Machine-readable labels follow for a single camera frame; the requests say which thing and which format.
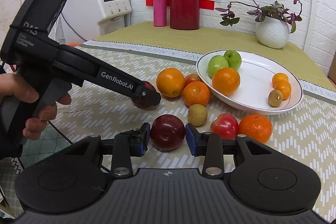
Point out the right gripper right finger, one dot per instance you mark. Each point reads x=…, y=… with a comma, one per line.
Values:
x=210, y=146

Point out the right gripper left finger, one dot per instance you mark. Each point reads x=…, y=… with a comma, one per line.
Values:
x=132, y=143

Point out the red pink apple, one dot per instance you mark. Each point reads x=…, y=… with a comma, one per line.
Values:
x=226, y=126

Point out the dark red plum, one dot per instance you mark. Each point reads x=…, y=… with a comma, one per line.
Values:
x=167, y=132
x=143, y=103

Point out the textured tangerine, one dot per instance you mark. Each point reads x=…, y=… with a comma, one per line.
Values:
x=257, y=127
x=196, y=92

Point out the large orange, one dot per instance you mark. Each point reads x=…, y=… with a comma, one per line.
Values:
x=226, y=81
x=170, y=82

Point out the small red-orange fruit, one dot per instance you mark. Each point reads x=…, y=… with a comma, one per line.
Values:
x=191, y=78

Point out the green mango-shaped fruit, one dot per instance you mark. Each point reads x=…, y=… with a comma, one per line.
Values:
x=216, y=63

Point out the small smooth orange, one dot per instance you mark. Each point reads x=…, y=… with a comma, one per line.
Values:
x=285, y=88

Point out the white oval plate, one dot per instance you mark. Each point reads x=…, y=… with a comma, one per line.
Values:
x=256, y=74

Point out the green apple on plate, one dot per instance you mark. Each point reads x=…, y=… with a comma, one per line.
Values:
x=234, y=59

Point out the patterned beige tablecloth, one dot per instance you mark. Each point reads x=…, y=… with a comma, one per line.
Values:
x=306, y=133

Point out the small kumquat on plate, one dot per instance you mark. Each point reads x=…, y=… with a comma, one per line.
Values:
x=278, y=77

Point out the white ribbed plant pot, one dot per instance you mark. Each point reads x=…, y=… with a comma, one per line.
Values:
x=272, y=33

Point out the pink thermos bottle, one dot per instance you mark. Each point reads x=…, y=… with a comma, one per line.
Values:
x=159, y=13

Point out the red thermos jug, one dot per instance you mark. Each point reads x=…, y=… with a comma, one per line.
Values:
x=184, y=14

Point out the purple green trailing plant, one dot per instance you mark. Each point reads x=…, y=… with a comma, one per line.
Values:
x=275, y=11

